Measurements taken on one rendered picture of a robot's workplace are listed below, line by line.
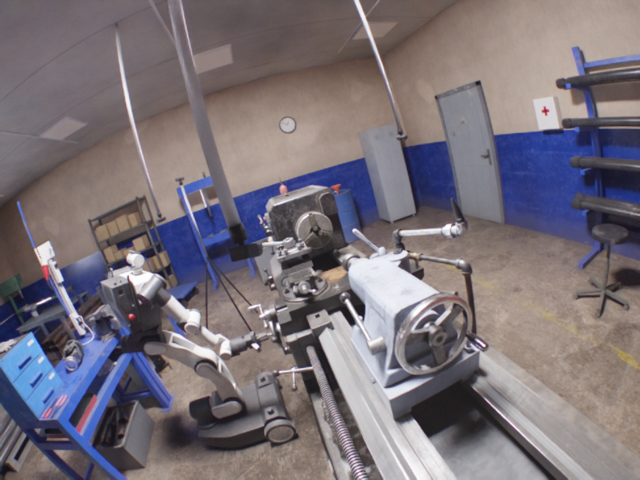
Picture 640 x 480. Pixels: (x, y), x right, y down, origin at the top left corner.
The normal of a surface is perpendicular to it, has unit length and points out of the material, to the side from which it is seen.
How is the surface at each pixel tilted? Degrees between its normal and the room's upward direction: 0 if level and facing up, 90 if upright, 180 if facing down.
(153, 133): 90
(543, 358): 0
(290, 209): 90
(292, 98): 90
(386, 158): 90
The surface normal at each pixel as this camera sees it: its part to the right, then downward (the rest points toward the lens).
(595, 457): -0.28, -0.92
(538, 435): -0.88, -0.37
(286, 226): 0.22, 0.21
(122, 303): 0.87, 0.04
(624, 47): -0.93, 0.32
